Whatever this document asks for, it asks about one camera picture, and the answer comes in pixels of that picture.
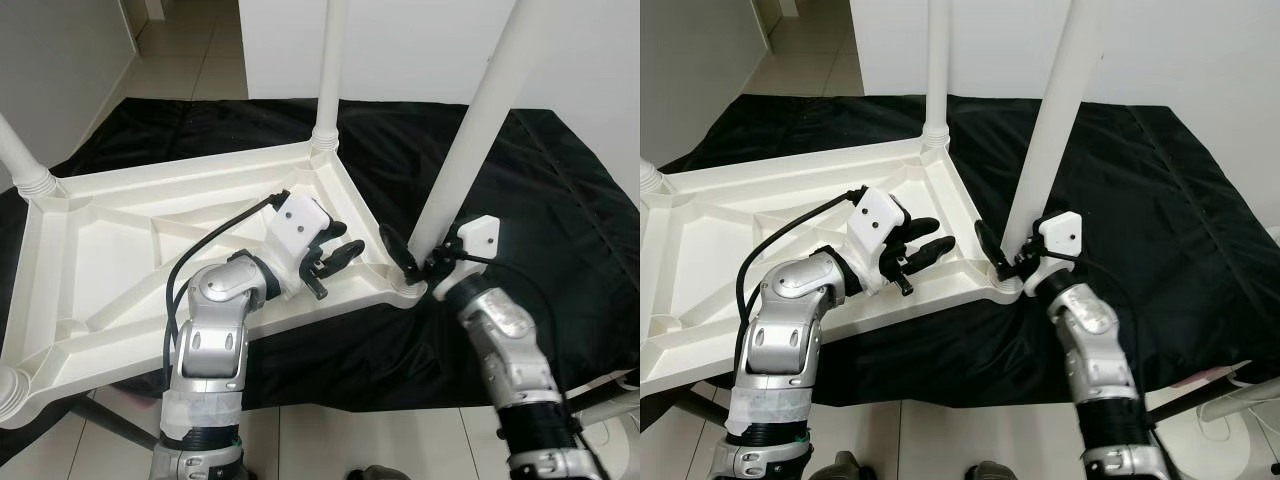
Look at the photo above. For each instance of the white plastic children table top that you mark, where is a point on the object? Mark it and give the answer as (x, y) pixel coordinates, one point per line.
(720, 250)
(100, 250)

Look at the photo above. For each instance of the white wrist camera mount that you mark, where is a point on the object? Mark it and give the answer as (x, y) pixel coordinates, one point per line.
(298, 222)
(480, 235)
(878, 215)
(1062, 232)

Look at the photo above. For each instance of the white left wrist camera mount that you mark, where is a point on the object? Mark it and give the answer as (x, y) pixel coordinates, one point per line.
(298, 222)
(878, 215)

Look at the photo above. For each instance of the white pedestal fan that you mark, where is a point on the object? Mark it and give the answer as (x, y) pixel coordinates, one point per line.
(1210, 440)

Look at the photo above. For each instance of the grey robot foot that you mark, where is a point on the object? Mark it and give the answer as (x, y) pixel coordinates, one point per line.
(990, 472)
(845, 468)
(375, 473)

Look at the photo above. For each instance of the white plastic table leg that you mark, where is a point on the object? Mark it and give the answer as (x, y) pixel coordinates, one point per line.
(480, 120)
(10, 395)
(938, 60)
(20, 155)
(1055, 120)
(330, 60)
(650, 180)

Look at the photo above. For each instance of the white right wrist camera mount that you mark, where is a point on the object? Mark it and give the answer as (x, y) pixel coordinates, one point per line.
(1062, 232)
(480, 235)

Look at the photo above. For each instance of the black table cloth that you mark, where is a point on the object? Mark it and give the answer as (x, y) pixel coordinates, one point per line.
(570, 200)
(1170, 200)

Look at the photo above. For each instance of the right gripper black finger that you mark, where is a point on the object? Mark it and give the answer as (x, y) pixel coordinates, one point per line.
(990, 248)
(398, 250)

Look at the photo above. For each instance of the grey right robot foot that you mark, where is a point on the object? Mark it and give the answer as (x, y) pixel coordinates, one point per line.
(375, 473)
(990, 472)

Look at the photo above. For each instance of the grey left robot foot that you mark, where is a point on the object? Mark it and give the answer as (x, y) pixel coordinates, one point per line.
(845, 468)

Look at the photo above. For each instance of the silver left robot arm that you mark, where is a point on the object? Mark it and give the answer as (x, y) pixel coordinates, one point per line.
(790, 340)
(215, 340)

